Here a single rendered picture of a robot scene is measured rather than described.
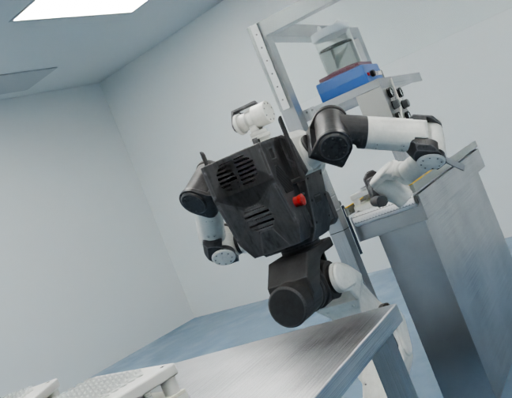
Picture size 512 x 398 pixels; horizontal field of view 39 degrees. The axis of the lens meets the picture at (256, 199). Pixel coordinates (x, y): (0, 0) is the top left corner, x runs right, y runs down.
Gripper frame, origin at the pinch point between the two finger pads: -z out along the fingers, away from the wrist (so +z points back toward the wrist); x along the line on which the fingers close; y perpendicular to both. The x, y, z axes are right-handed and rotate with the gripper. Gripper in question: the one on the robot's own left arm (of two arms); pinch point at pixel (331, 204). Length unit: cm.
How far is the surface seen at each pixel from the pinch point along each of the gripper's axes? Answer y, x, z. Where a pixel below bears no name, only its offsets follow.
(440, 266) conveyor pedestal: 10, 39, -41
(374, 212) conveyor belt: -0.2, 9.8, -26.8
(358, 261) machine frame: -10.2, 25.1, -19.2
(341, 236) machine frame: -11.7, 13.8, -17.3
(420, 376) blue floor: -40, 97, -82
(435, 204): 15, 17, -48
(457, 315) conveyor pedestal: 9, 59, -41
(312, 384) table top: 69, 13, 135
